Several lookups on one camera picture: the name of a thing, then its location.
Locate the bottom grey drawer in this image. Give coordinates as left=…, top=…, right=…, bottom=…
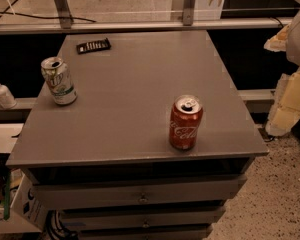
left=79, top=224, right=212, bottom=240

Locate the top grey drawer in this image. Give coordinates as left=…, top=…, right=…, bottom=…
left=33, top=175, right=247, bottom=210

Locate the black rectangular remote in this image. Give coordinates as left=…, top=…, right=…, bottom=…
left=76, top=38, right=111, bottom=54

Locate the white pump sanitizer bottle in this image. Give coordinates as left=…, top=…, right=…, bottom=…
left=0, top=84, right=17, bottom=109

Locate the black floor cable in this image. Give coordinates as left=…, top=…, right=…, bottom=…
left=0, top=11, right=98, bottom=24

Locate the middle grey drawer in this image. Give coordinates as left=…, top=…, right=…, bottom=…
left=60, top=206, right=225, bottom=231

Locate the grey drawer cabinet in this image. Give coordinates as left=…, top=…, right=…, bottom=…
left=5, top=29, right=270, bottom=240

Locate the green white 7up can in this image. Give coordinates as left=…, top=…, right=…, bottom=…
left=41, top=57, right=77, bottom=105

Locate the horizontal metal rail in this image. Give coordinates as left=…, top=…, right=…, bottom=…
left=0, top=17, right=292, bottom=35

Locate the metal frame post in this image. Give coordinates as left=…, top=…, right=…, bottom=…
left=182, top=0, right=196, bottom=26
left=54, top=0, right=73, bottom=29

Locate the left metal frame post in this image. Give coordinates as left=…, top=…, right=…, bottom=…
left=54, top=0, right=73, bottom=29

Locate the grey drawer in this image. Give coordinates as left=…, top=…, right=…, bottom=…
left=33, top=175, right=247, bottom=210
left=60, top=206, right=225, bottom=231
left=79, top=224, right=212, bottom=240

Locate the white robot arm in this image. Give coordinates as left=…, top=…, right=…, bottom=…
left=264, top=11, right=300, bottom=136

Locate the right metal frame post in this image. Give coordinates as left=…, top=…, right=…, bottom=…
left=182, top=0, right=196, bottom=26

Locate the white cardboard box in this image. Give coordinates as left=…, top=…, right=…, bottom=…
left=0, top=170, right=47, bottom=234

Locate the red coca-cola can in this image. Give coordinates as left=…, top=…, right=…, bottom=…
left=169, top=95, right=203, bottom=150

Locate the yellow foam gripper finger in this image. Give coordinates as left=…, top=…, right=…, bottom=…
left=265, top=67, right=300, bottom=136

